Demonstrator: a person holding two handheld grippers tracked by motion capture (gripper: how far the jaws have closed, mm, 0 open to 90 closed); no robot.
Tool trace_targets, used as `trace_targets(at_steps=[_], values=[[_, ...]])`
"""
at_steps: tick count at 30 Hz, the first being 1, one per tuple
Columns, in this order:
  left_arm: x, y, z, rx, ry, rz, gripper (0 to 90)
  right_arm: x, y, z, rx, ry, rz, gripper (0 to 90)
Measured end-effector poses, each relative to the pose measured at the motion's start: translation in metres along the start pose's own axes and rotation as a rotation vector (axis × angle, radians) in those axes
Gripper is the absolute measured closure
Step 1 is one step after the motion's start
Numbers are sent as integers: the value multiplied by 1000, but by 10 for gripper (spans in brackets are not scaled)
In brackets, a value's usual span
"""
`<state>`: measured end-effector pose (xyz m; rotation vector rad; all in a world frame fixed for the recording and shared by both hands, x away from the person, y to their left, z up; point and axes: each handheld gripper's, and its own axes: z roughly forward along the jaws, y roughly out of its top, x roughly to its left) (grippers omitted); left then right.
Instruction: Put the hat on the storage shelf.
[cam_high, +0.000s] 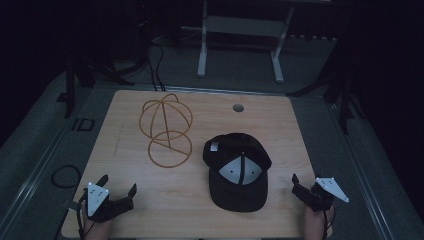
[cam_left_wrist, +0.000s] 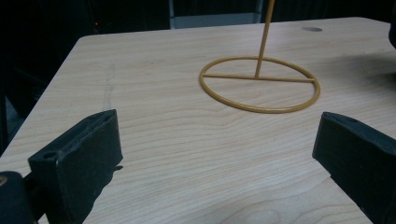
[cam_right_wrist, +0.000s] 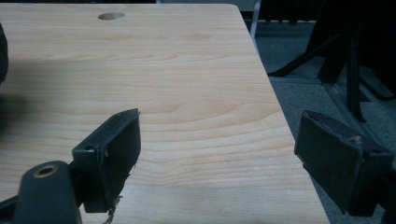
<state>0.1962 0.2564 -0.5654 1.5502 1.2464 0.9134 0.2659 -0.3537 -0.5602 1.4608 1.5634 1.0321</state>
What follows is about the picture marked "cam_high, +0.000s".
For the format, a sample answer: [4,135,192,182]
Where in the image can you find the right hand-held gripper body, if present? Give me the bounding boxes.
[297,177,350,213]

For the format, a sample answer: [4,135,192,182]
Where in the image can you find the black metal stand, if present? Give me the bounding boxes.
[285,36,366,136]
[56,49,136,120]

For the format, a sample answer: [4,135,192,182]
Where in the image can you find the black floor cables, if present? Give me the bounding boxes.
[146,41,167,92]

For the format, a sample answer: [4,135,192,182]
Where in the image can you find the gold wire hat stand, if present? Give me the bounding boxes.
[138,92,194,169]

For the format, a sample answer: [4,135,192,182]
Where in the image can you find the person's left hand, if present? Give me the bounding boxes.
[81,209,114,240]

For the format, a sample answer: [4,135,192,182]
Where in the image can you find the coiled black cable loop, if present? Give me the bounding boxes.
[50,164,83,190]

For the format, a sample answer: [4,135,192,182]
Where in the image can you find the person's right hand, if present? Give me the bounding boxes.
[303,203,334,240]

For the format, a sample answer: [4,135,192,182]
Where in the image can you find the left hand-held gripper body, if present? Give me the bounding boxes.
[81,181,135,224]

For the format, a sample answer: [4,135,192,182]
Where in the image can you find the left hand-held gripper black cable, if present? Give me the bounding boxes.
[75,194,88,240]

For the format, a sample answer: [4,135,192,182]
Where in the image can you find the hand-held gripper black cable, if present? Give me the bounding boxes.
[75,194,88,240]
[321,204,336,240]

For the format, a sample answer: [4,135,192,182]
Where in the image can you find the black baseball cap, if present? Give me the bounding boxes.
[202,132,273,213]

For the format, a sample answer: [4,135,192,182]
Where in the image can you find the white metal desk frame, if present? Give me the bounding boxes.
[181,0,333,85]

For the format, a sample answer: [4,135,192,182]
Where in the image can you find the right hand-held gripper black cable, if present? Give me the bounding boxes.
[321,204,336,240]

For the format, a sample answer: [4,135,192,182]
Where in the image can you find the black rectangular floor bracket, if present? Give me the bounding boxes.
[70,117,96,132]

